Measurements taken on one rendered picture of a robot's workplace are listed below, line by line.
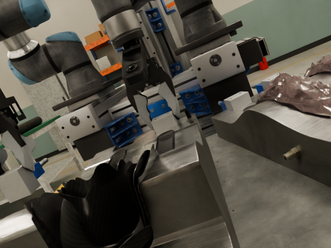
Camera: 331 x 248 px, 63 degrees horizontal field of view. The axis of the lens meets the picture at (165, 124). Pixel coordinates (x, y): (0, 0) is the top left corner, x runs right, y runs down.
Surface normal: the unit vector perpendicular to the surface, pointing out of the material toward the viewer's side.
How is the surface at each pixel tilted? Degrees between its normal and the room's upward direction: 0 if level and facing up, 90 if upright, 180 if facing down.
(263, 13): 90
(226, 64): 90
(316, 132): 4
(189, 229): 74
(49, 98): 90
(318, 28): 90
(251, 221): 0
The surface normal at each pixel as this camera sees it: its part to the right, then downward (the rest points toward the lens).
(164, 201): -0.09, 0.17
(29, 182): 0.91, -0.38
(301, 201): -0.41, -0.89
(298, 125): -0.34, -0.83
